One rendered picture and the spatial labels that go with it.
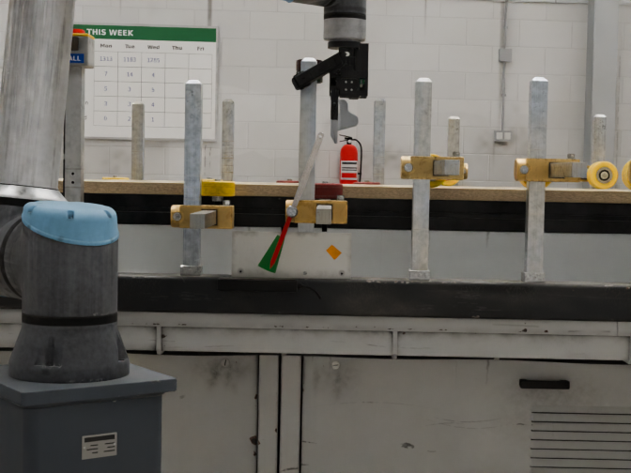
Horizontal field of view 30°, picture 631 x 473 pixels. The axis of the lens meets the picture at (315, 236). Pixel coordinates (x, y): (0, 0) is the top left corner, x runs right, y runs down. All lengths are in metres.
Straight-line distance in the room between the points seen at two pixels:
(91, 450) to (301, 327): 0.87
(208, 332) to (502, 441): 0.78
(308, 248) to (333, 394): 0.45
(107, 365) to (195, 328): 0.78
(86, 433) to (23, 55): 0.64
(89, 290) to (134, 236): 0.97
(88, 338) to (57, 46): 0.51
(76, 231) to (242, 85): 7.95
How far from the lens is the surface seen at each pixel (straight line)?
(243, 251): 2.57
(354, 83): 2.49
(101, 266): 1.87
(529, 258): 2.60
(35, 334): 1.88
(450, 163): 2.33
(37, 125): 2.03
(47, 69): 2.04
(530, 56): 10.13
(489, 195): 2.80
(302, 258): 2.56
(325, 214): 2.28
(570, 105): 10.20
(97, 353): 1.86
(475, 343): 2.63
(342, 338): 2.61
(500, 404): 2.90
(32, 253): 1.87
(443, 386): 2.87
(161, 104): 9.73
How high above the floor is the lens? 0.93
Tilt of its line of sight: 3 degrees down
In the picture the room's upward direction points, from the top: 1 degrees clockwise
